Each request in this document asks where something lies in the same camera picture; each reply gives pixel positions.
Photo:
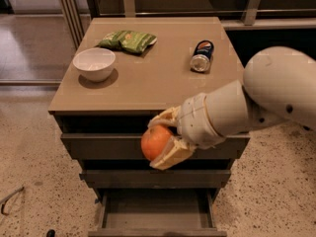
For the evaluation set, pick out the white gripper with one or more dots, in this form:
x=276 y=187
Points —
x=194 y=119

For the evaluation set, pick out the orange fruit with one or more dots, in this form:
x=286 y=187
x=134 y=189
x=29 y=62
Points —
x=154 y=140

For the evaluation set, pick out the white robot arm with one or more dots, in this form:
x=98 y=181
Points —
x=279 y=84

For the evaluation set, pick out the grey drawer cabinet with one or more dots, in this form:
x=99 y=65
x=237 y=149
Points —
x=143 y=86

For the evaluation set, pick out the grey top drawer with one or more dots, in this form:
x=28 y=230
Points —
x=102 y=146

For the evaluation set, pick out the grey middle drawer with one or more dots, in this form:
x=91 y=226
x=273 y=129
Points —
x=146 y=179

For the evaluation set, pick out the open grey bottom drawer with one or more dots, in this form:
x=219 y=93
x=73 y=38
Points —
x=157 y=213

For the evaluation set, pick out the blue pepsi can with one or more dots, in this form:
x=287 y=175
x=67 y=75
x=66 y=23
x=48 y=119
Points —
x=202 y=55

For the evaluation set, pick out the green chip bag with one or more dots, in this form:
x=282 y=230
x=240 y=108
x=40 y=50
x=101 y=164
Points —
x=130 y=41

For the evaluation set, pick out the white bowl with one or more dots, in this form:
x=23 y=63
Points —
x=95 y=64

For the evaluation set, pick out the black object on floor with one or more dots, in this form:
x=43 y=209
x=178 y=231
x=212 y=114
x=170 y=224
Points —
x=50 y=233

